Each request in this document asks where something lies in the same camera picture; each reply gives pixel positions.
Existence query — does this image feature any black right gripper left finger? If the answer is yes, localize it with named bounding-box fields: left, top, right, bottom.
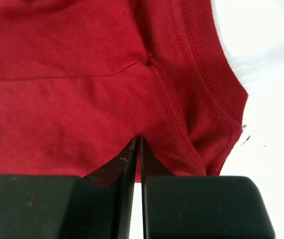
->
left=0, top=139, right=137, bottom=239

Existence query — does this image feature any red t shirt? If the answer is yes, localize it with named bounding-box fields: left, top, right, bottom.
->
left=0, top=0, right=248, bottom=176

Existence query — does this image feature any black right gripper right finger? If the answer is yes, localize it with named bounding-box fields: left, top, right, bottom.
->
left=140, top=139, right=276, bottom=239

